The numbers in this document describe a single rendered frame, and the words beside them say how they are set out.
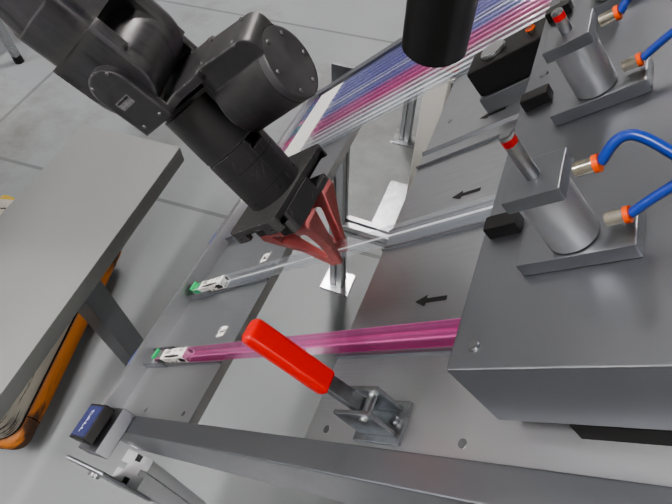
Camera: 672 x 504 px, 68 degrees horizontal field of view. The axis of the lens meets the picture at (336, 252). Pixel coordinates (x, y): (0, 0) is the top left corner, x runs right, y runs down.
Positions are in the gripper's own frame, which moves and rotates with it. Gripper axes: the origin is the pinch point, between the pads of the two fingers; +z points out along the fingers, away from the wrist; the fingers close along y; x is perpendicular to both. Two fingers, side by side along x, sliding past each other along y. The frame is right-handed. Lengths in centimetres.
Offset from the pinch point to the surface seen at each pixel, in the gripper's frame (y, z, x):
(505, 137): -11.5, -13.4, -27.0
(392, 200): 89, 59, 71
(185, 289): -0.5, 0.1, 30.5
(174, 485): -22, 20, 41
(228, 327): -7.4, 1.1, 14.5
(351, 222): 52, 35, 53
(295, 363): -17.5, -7.6, -12.8
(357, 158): 106, 47, 86
